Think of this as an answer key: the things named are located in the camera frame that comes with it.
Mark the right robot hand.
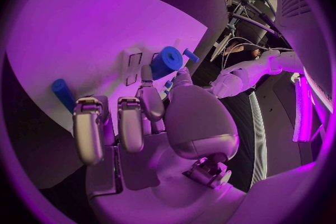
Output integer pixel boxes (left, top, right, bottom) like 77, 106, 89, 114
72, 64, 248, 224

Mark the large blue cylinder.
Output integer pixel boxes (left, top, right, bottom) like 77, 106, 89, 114
150, 45, 184, 81

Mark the white task board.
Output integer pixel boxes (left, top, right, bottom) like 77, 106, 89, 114
6, 0, 209, 135

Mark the small blue peg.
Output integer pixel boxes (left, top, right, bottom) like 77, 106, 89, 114
183, 48, 201, 64

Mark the monitor screen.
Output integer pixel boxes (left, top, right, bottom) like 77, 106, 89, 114
209, 32, 234, 61

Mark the person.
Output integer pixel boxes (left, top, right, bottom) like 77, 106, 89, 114
225, 38, 269, 65

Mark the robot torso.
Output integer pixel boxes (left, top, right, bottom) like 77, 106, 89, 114
219, 71, 326, 194

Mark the glowing light bar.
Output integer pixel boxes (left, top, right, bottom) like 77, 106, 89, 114
292, 72, 315, 143

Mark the thin long blue cylinder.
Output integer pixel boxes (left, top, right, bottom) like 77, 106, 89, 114
50, 78, 78, 115

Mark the white cable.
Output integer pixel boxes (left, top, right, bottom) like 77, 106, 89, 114
221, 36, 264, 71

